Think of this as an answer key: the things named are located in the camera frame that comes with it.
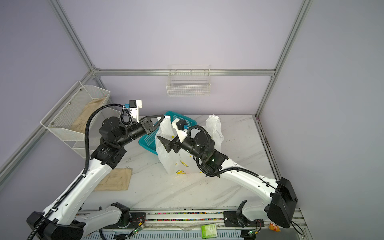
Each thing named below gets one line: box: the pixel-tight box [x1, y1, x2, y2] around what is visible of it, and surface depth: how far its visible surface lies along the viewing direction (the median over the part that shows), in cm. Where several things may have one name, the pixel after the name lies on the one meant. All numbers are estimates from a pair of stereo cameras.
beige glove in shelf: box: [70, 96, 107, 134], surface depth 82 cm
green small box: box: [201, 223, 218, 239], surface depth 70 cm
